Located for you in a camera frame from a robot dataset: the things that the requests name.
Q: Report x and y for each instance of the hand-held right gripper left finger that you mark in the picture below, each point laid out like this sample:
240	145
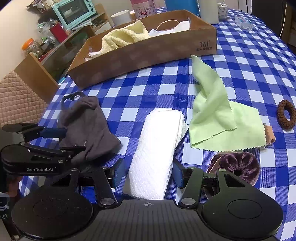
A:
119	173

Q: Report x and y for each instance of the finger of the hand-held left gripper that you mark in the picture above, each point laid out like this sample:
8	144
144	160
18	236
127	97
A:
53	132
57	154

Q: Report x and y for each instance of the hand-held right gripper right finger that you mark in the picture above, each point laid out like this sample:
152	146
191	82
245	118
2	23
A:
178	173

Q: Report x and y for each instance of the white paper towel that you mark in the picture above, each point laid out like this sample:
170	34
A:
155	148

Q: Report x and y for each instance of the dark grey cloth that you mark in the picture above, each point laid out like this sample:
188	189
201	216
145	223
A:
90	127

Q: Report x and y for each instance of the purple velvet scrunchie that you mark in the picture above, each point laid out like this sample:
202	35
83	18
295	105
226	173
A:
240	162

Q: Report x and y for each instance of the light green cloth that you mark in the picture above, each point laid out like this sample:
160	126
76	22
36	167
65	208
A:
215	111

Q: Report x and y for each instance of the brown knit scrunchie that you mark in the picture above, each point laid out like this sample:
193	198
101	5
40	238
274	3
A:
283	118

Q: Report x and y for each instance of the pale yellow towel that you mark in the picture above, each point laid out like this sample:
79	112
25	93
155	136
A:
124	37

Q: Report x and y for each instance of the brown cardboard box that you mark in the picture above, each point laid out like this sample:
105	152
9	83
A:
150	55

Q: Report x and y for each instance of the white face mask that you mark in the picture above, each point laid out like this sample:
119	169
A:
175	29

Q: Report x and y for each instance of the person's left hand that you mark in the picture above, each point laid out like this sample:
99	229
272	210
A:
15	186

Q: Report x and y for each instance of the beige quilted chair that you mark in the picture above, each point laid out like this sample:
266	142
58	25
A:
18	99

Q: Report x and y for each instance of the wooden shelf unit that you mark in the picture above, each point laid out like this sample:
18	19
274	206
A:
34	71

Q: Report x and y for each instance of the orange lid plastic jar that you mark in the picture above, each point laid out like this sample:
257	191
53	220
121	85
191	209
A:
31	47

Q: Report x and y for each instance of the red box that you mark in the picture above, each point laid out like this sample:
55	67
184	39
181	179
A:
57	33

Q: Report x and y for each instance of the stack of papers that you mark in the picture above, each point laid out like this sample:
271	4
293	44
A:
82	24

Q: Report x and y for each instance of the teal toaster oven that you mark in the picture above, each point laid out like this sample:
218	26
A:
71	11

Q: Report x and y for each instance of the blue white checkered tablecloth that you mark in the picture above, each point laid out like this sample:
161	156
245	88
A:
254	69

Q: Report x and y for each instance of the pile of snack bags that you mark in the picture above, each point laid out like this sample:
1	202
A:
42	3

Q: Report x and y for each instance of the white mug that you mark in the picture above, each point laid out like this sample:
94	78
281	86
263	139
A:
121	18

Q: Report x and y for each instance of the pink lidded cup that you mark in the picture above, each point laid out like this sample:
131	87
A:
142	9

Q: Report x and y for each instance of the clear plastic wrapper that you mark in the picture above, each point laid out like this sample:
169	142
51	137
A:
244	23

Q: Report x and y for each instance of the white insulated bottle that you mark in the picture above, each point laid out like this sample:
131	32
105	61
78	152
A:
209	11

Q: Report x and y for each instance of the blue thermos flask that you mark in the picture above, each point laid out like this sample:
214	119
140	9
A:
182	7

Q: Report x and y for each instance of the small patterned cup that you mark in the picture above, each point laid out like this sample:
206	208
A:
222	12

